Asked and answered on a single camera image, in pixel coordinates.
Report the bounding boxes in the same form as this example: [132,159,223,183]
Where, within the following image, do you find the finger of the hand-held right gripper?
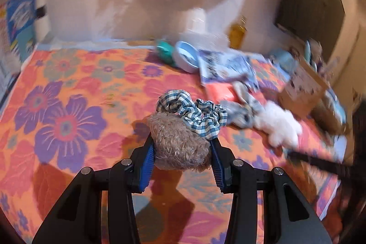
[286,148,355,179]

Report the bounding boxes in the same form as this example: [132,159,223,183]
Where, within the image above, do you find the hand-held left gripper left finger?
[32,134,156,244]

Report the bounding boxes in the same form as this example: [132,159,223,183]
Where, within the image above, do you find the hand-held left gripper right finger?
[210,139,334,244]

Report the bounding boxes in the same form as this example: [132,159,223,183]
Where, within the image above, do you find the brown fuzzy plush toy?
[147,114,212,172]

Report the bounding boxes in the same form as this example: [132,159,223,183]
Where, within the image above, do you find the blue checkered scrunchie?
[156,90,228,137]

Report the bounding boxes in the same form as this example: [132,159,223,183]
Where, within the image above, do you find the cardboard box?
[279,61,346,133]

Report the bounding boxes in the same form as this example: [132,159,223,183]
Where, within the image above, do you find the blue cloth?
[269,50,298,73]

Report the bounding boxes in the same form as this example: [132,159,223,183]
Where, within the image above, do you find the pink flat packet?
[206,81,246,107]

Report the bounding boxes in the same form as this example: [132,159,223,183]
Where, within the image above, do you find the floral orange tablecloth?
[0,48,344,244]

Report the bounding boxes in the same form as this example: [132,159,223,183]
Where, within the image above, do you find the blue patterned plastic packet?
[199,50,261,90]

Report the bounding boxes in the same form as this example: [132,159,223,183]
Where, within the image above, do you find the light blue bowl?
[174,40,199,73]

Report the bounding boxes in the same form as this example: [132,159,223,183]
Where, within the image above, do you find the teal round container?
[156,40,176,66]

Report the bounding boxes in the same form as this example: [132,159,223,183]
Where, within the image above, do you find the amber glass bottle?
[229,15,248,50]

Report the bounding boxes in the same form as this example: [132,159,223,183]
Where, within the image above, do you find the dark wooden panel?
[274,0,346,39]

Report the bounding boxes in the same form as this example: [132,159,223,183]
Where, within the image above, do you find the blue wall poster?
[6,0,38,53]

